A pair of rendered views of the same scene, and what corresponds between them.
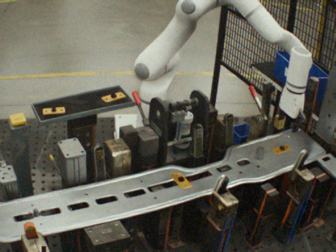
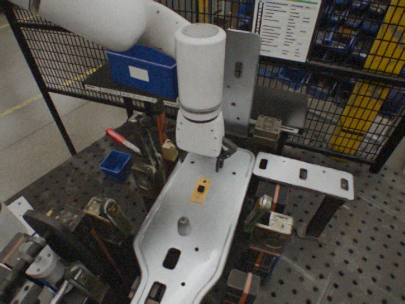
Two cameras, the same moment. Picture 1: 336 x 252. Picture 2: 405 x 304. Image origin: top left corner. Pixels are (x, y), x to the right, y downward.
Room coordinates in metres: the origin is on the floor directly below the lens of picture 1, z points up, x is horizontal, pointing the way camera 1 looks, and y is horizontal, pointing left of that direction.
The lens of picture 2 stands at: (1.23, -0.19, 1.60)
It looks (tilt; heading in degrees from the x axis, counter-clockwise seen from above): 46 degrees down; 322
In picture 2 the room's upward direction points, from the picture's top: straight up
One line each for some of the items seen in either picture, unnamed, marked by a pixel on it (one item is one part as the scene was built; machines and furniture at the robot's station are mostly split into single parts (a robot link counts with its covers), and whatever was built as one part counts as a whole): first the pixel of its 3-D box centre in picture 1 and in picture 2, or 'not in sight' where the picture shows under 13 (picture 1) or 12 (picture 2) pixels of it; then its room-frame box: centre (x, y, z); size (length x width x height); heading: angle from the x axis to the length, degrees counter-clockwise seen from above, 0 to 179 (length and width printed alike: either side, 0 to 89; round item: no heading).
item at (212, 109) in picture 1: (201, 153); (95, 256); (1.63, -0.14, 0.91); 0.07 x 0.05 x 0.42; 32
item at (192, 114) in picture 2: (295, 84); (199, 103); (1.58, -0.46, 1.29); 0.09 x 0.08 x 0.03; 32
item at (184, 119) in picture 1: (174, 154); (64, 300); (1.55, -0.04, 0.94); 0.18 x 0.13 x 0.49; 122
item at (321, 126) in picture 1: (331, 104); (235, 88); (1.70, -0.69, 1.17); 0.12 x 0.01 x 0.34; 32
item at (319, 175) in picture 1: (310, 199); (263, 217); (1.45, -0.62, 0.84); 0.11 x 0.10 x 0.28; 32
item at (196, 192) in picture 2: (282, 147); (200, 189); (1.57, -0.46, 1.01); 0.08 x 0.04 x 0.01; 122
